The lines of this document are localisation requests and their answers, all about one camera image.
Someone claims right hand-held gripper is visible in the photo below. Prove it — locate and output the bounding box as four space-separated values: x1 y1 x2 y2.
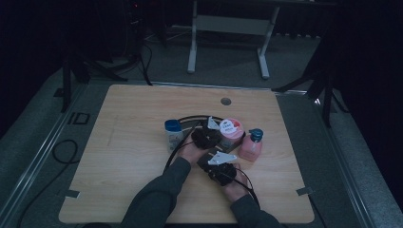
206 150 239 187

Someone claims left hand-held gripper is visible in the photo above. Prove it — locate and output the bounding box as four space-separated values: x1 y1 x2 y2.
190 116 222 150

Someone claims dark grey corner shelf tray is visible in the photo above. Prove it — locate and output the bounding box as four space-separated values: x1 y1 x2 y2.
175 114 247 174

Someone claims pink jar with printed lid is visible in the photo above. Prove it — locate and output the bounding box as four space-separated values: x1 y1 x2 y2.
219 117 246 149

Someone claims white bottle with blue cap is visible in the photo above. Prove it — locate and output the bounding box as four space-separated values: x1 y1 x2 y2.
163 119 185 153

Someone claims pink bottle with blue pump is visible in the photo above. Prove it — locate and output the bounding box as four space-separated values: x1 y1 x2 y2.
238 127 265 162

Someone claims person's left hand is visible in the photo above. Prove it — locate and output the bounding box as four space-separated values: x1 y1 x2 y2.
176 135 211 166

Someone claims person's right hand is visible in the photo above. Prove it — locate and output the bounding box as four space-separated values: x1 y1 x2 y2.
220 162 252 204

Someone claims grey tape strip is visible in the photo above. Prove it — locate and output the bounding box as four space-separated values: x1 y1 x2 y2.
296 186 316 197
64 189 81 200

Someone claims black tripod stand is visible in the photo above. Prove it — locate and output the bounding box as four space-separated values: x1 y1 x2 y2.
273 34 350 128
53 51 129 114

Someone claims dark equipment rack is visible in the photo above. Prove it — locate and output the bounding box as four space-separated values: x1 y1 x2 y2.
122 0 148 63

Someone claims left hand-held gripper cable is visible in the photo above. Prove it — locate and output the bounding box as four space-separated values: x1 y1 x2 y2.
163 120 204 175

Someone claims hand-held gripper cable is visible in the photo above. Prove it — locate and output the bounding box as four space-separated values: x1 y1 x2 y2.
233 166 261 208
163 120 204 175

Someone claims right hand-held gripper cable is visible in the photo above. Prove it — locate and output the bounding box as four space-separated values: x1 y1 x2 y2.
233 166 261 208

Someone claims metal floor rail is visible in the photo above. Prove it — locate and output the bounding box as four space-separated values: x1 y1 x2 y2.
0 83 89 224
312 96 381 228
151 81 309 95

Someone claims black rack cable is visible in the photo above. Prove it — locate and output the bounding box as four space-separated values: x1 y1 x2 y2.
138 41 154 86

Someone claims white desk frame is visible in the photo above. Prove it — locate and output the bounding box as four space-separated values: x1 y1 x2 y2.
186 0 281 81

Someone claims black floor cable loop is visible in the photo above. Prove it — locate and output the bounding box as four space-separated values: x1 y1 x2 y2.
14 139 81 228

